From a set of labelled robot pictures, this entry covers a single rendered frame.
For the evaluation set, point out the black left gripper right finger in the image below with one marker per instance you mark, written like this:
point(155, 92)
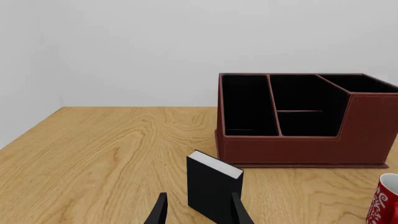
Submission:
point(241, 213)

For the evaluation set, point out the black book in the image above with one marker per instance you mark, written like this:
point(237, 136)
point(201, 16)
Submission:
point(211, 186)

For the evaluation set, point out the red mug with white print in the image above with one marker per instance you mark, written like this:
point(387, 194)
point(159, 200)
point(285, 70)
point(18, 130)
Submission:
point(383, 203)

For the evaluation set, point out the red-brown desk caddy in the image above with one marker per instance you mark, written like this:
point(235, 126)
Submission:
point(298, 144)

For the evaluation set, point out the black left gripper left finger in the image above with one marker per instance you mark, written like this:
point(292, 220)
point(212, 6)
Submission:
point(159, 211)

